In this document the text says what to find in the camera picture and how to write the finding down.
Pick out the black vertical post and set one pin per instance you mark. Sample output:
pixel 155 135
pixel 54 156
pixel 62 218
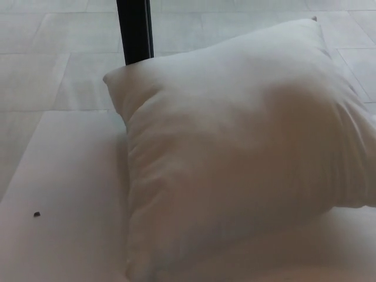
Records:
pixel 134 29

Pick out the white square pillow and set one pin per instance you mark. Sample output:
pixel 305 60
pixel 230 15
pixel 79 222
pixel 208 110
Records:
pixel 235 152

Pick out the small dark crumb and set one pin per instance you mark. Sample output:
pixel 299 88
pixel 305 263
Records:
pixel 36 214

